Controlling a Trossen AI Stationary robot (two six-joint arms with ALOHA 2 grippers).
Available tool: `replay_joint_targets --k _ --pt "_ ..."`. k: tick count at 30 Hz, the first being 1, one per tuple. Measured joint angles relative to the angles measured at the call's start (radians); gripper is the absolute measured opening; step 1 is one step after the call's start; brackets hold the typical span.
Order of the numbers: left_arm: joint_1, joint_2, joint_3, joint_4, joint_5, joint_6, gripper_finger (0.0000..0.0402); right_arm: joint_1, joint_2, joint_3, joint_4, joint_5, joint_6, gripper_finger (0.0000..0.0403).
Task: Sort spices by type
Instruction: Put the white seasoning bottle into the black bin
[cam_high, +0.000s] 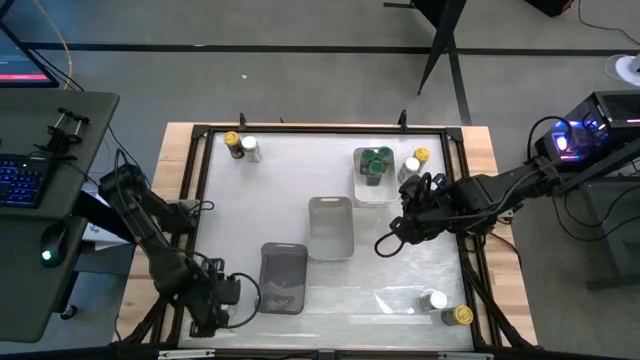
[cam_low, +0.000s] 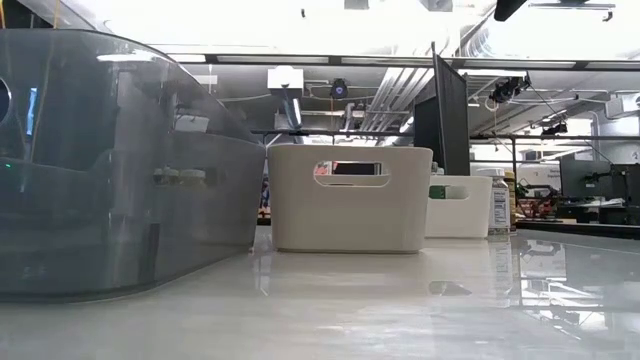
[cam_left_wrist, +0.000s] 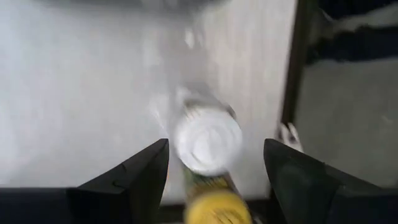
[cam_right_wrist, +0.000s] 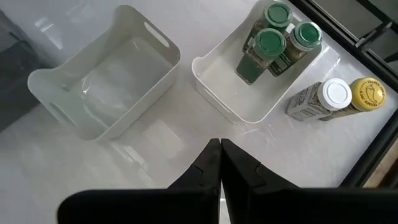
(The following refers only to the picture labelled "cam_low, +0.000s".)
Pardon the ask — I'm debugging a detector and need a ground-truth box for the red background equipment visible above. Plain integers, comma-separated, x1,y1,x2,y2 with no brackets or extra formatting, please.
517,182,559,220

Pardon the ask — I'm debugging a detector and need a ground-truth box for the black background rack rail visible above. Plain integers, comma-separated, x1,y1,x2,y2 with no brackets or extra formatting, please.
249,129,640,142

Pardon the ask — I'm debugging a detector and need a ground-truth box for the black aluminium table frame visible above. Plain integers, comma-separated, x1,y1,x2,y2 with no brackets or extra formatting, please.
514,219,640,241

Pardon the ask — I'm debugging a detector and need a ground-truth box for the black camera on background rig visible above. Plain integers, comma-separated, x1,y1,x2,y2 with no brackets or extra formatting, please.
488,74,532,105

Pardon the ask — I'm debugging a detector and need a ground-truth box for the black desktop monitor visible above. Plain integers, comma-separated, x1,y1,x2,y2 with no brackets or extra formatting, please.
558,158,614,200
609,163,640,207

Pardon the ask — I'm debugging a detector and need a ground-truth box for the white plastic bin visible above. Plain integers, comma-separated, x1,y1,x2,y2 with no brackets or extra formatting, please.
424,174,494,240

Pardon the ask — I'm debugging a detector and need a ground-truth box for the white box on rig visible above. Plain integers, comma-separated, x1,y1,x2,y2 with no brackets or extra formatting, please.
267,66,305,91

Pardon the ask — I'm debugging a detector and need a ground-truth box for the beige plastic bin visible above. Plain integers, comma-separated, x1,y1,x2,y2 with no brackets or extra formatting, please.
267,143,434,255

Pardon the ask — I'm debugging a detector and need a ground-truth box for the grey transparent plastic bin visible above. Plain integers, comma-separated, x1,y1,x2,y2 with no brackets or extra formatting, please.
0,28,267,304

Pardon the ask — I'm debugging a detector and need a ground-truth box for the black horizontal rig beam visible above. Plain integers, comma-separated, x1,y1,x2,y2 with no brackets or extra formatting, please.
149,53,640,70

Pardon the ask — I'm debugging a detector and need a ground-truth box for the small black round camera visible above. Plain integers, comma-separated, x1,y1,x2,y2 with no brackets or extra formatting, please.
329,78,350,100

